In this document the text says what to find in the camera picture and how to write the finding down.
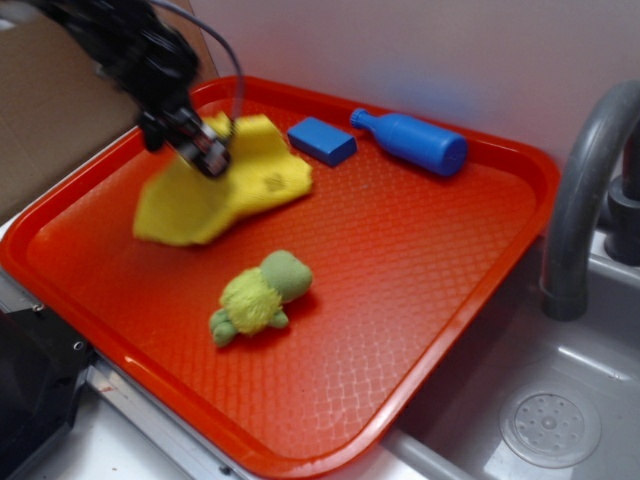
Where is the grey curved faucet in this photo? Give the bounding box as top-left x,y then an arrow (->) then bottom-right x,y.
540,80 -> 639,321

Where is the grey toy sink basin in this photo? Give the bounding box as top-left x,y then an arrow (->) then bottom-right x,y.
384,246 -> 639,479

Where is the black faucet handle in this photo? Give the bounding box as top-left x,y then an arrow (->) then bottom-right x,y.
604,126 -> 639,266

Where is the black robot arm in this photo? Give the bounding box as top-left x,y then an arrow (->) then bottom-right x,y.
28,1 -> 230,178

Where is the black box bottom left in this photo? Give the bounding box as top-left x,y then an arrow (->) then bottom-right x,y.
1,306 -> 94,479

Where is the yellow cloth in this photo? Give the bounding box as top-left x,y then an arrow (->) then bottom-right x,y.
133,113 -> 313,247

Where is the blue plastic bottle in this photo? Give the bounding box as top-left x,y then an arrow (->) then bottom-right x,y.
350,108 -> 468,177

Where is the green plush turtle toy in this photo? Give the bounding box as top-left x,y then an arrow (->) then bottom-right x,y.
209,250 -> 313,348

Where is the blue rectangular block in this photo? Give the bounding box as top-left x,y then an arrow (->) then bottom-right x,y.
287,117 -> 357,167

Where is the round sink drain strainer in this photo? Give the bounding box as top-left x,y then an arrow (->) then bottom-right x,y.
499,382 -> 602,469

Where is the brown cardboard panel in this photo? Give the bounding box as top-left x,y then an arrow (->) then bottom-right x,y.
1,16 -> 137,221

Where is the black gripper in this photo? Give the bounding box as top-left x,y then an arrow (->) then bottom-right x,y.
137,106 -> 231,178

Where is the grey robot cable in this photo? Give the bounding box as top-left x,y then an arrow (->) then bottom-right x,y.
149,0 -> 246,126

